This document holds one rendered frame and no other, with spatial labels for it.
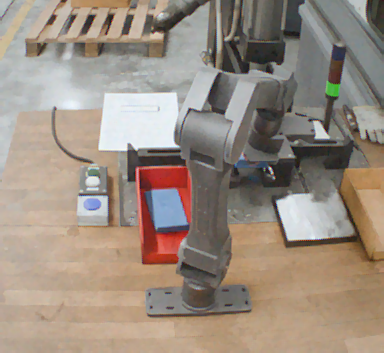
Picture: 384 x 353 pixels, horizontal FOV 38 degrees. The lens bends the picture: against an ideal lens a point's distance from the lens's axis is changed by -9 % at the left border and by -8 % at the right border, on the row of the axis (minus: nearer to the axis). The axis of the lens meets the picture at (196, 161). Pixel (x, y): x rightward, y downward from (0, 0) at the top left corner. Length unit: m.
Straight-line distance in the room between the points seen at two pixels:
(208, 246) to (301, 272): 0.29
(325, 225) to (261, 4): 0.50
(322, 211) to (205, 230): 0.44
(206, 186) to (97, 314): 0.35
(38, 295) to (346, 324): 0.60
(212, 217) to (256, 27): 0.44
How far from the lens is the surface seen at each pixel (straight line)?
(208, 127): 0.84
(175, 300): 1.12
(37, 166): 1.47
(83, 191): 1.33
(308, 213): 1.33
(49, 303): 1.13
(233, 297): 1.13
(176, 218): 1.29
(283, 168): 1.39
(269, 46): 1.23
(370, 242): 1.27
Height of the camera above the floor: 1.75
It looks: 35 degrees down
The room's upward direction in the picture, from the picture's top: 4 degrees clockwise
